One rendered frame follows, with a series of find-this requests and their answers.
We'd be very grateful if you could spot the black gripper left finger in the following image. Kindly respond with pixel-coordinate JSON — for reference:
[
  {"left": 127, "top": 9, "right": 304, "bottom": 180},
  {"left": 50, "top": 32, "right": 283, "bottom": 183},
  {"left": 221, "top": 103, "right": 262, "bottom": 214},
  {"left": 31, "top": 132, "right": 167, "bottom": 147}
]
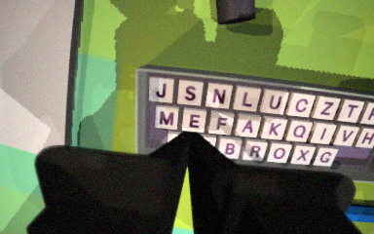
[{"left": 34, "top": 131, "right": 191, "bottom": 234}]

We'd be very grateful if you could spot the dark blue stylus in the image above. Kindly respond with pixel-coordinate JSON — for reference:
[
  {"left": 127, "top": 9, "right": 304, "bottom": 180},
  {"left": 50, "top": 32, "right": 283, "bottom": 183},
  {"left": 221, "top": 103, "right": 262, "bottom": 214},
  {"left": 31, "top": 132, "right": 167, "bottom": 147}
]
[{"left": 345, "top": 204, "right": 374, "bottom": 223}]

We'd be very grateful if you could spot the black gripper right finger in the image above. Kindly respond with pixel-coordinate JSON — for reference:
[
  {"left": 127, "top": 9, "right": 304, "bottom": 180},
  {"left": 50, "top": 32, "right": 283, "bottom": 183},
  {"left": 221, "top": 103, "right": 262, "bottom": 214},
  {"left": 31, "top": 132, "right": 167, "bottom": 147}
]
[{"left": 188, "top": 132, "right": 356, "bottom": 234}]

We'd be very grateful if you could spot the keyboard with white letter keys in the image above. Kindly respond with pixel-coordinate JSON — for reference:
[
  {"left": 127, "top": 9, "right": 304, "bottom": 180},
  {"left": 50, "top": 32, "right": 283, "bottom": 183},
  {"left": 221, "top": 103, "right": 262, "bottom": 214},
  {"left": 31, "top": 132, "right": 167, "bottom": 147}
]
[{"left": 134, "top": 65, "right": 374, "bottom": 184}]

